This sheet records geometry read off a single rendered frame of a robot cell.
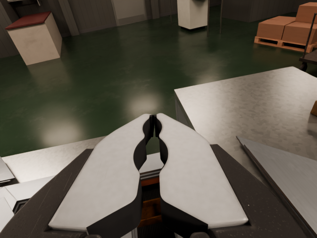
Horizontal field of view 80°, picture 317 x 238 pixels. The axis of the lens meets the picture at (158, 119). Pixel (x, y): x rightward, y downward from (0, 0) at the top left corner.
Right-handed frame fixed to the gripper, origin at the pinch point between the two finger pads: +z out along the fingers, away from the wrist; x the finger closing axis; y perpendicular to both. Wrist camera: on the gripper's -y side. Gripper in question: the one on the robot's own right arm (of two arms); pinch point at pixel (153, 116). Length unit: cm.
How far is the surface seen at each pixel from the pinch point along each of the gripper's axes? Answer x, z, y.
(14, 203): -59, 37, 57
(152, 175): -5, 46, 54
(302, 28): 259, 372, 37
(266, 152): 28, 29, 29
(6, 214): -59, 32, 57
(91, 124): -96, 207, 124
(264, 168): 25.3, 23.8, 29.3
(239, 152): 22.4, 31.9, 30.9
